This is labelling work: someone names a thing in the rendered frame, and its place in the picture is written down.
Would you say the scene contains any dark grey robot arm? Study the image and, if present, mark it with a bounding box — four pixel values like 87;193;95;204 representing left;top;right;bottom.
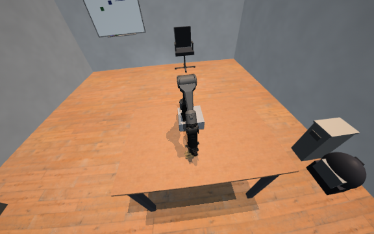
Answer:
177;74;199;144

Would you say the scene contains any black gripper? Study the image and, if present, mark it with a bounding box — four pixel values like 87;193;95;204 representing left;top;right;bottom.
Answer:
187;141;199;156

